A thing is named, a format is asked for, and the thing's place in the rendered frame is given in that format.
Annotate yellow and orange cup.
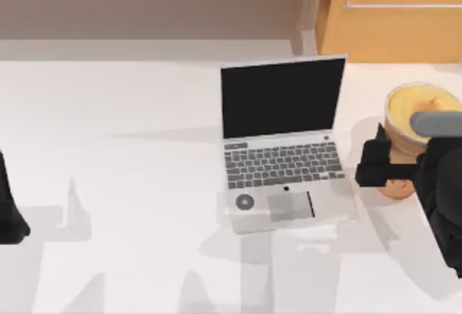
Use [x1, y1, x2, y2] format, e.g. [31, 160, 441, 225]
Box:
[375, 82, 462, 200]

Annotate pale grey rounded box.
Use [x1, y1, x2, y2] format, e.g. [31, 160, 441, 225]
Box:
[409, 111, 462, 138]

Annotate silver open laptop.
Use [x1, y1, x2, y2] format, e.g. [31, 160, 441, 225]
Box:
[216, 53, 359, 235]

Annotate wooden cupboard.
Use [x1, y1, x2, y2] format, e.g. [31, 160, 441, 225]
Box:
[315, 0, 462, 64]

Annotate wooden open shelf unit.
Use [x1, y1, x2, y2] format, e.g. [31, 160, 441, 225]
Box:
[0, 0, 325, 56]

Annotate long metal handle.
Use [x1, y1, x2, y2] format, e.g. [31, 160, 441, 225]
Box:
[341, 0, 462, 10]

